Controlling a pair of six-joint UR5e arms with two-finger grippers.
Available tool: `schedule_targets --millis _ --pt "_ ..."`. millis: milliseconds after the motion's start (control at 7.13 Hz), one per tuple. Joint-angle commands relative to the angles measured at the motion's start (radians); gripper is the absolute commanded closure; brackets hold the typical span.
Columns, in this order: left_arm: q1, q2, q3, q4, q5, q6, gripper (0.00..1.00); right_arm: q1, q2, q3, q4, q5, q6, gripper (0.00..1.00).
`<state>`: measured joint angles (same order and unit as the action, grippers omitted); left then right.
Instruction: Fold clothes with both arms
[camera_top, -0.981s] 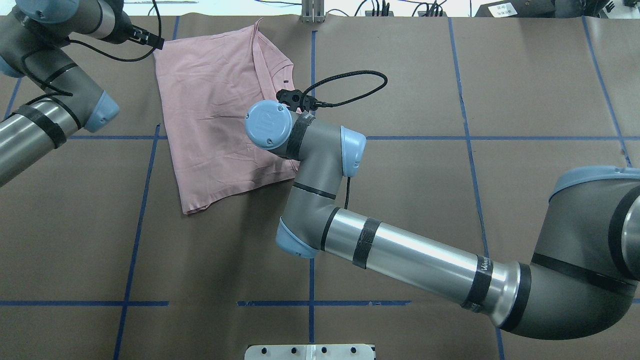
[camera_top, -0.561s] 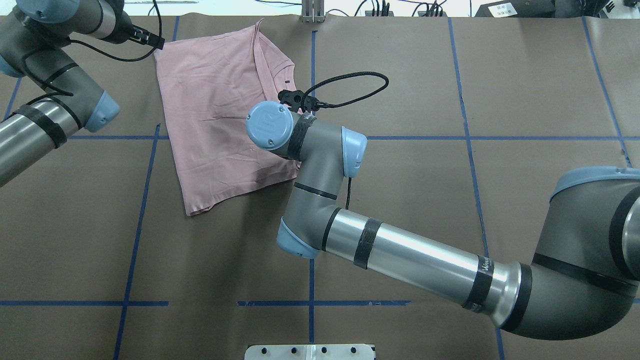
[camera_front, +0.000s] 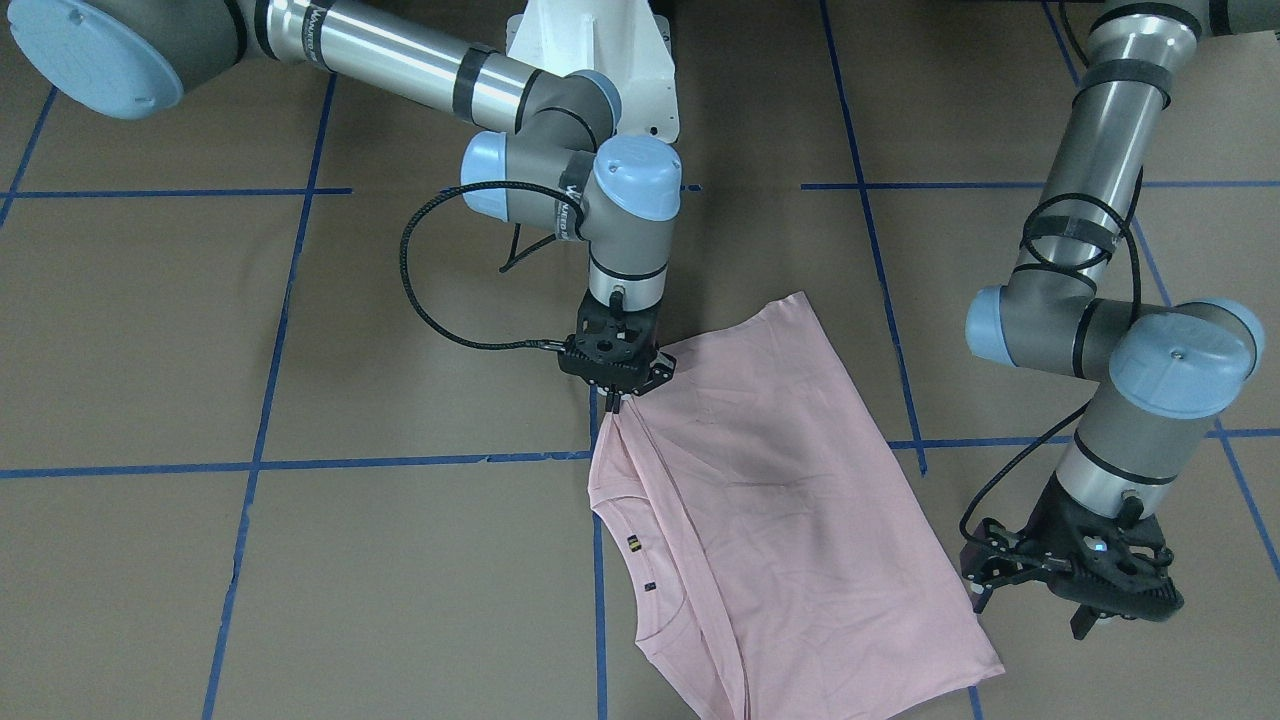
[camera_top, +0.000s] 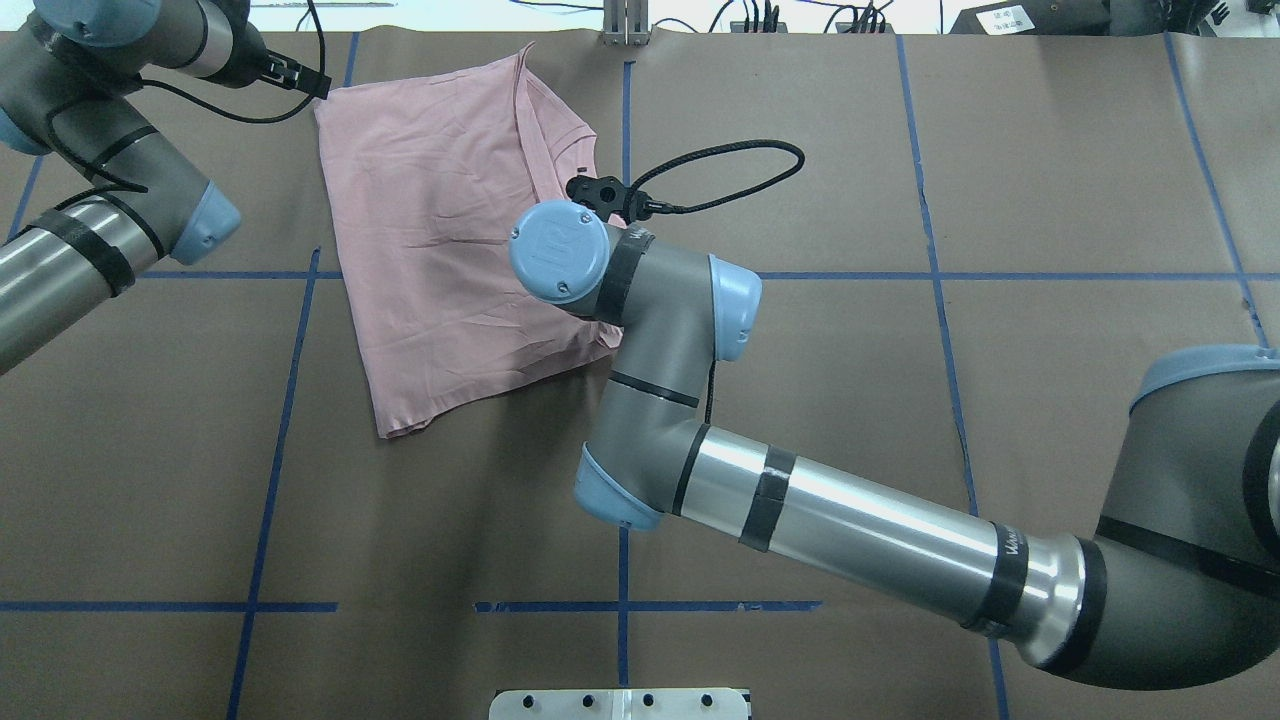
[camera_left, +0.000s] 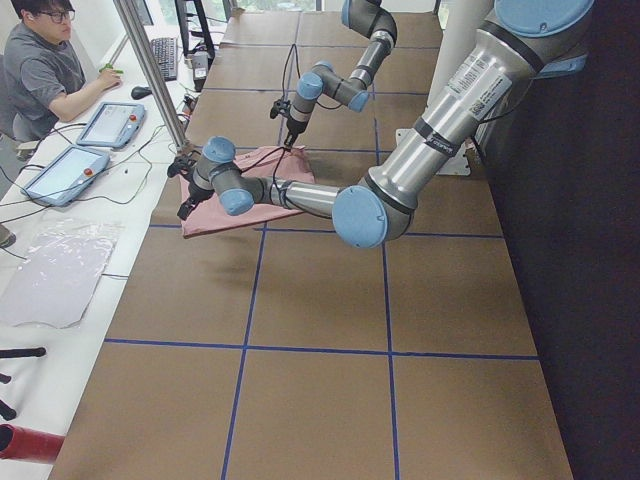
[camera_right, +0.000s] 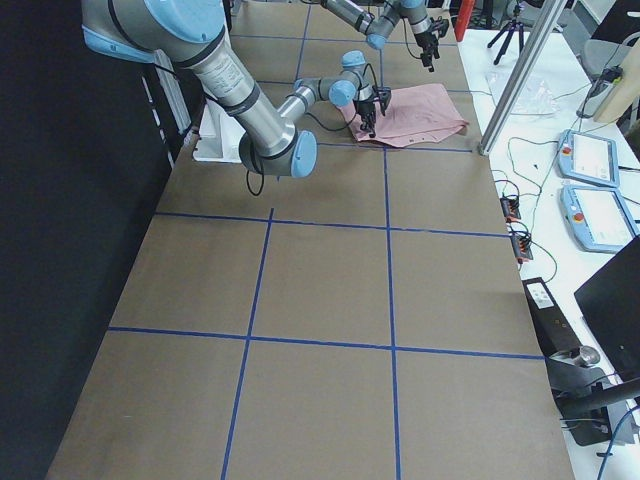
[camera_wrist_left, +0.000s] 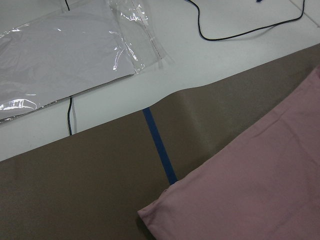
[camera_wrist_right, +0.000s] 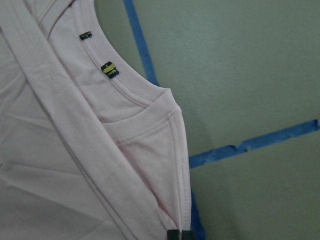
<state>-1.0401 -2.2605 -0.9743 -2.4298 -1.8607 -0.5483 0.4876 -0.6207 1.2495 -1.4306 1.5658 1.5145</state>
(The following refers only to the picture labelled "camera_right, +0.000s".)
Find red cylinder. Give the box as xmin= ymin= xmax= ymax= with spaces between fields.
xmin=454 ymin=0 xmax=475 ymax=42

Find black box with label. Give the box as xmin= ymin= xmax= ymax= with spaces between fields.
xmin=523 ymin=277 xmax=590 ymax=368

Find aluminium frame post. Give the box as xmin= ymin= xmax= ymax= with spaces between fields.
xmin=478 ymin=0 xmax=566 ymax=156

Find pink Snoopy t-shirt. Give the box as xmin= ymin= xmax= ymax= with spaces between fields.
xmin=349 ymin=83 xmax=469 ymax=148

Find far blue teach pendant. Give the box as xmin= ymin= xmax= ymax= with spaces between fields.
xmin=556 ymin=129 xmax=620 ymax=188

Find near blue teach pendant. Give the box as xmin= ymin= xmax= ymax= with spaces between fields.
xmin=560 ymin=185 xmax=639 ymax=254

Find black monitor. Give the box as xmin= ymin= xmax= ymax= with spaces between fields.
xmin=574 ymin=239 xmax=640 ymax=380

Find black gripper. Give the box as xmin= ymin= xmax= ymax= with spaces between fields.
xmin=411 ymin=16 xmax=450 ymax=73
xmin=353 ymin=85 xmax=391 ymax=138

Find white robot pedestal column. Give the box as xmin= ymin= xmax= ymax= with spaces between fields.
xmin=193 ymin=99 xmax=245 ymax=164

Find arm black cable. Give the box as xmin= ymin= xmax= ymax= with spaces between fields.
xmin=244 ymin=62 xmax=381 ymax=197

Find clear plastic bag with paper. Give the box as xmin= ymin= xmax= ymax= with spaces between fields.
xmin=485 ymin=71 xmax=559 ymax=116

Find grey usb hub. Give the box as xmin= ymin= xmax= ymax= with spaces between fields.
xmin=511 ymin=232 xmax=533 ymax=264
xmin=500 ymin=196 xmax=521 ymax=223

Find far grey USB hub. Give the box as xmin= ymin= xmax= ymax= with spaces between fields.
xmin=500 ymin=196 xmax=521 ymax=223

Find black camera tripod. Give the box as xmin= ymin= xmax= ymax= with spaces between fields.
xmin=487 ymin=1 xmax=525 ymax=65

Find near grey USB hub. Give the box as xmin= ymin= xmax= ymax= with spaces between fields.
xmin=511 ymin=232 xmax=533 ymax=264

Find blue teach pendant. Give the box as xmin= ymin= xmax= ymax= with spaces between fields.
xmin=556 ymin=129 xmax=620 ymax=188
xmin=560 ymin=185 xmax=639 ymax=254

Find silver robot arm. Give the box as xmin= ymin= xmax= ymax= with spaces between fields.
xmin=81 ymin=1 xmax=391 ymax=178
xmin=320 ymin=0 xmax=450 ymax=72

